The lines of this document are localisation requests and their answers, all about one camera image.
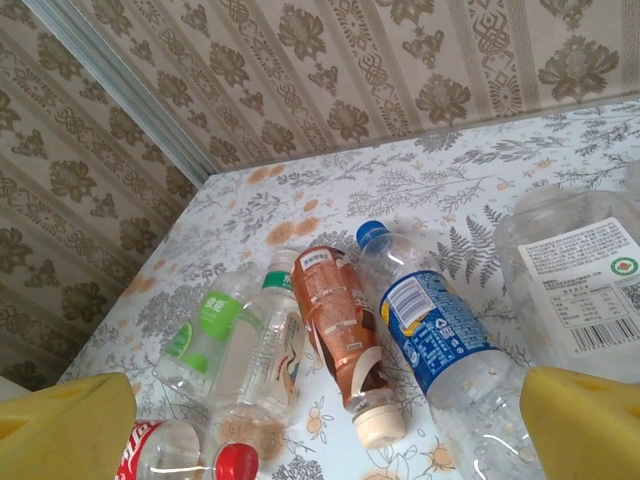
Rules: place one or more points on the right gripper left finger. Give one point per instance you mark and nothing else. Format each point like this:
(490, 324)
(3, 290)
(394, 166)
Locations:
(60, 435)

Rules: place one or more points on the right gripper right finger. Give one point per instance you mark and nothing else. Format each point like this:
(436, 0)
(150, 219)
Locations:
(585, 430)

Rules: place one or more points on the red label cola bottle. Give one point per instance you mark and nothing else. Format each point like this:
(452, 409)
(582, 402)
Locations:
(165, 450)

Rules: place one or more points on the large clear bottle white label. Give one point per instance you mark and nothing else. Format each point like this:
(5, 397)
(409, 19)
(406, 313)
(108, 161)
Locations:
(575, 280)

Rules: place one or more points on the green label clear bottle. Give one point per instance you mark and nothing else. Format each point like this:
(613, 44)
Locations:
(200, 330)

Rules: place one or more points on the blue label bottle blue cap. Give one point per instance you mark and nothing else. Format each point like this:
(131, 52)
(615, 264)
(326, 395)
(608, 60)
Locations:
(430, 320)

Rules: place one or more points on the clear bottle crane print label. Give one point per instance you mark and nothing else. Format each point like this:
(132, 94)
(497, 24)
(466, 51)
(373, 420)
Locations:
(270, 350)

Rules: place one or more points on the brown label bottle cream cap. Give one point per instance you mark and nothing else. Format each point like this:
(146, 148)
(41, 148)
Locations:
(335, 320)

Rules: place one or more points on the floral tablecloth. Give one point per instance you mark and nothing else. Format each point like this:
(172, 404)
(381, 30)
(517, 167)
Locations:
(350, 190)

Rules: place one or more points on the aluminium frame post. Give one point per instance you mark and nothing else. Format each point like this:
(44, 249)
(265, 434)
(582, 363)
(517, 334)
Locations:
(125, 87)

